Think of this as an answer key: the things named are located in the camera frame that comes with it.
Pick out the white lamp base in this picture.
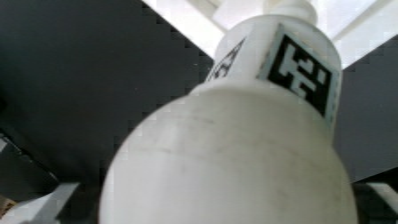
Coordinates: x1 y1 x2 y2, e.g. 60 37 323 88
188 0 380 38

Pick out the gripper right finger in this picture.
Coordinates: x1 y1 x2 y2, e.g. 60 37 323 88
368 182 398 224

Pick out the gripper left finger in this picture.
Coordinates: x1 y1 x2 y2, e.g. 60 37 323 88
0 182 80 224

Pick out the white lamp bulb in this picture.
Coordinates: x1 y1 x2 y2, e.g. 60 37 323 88
98 14 360 224

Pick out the white U-shaped fence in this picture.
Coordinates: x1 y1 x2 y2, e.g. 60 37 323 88
142 0 398 67

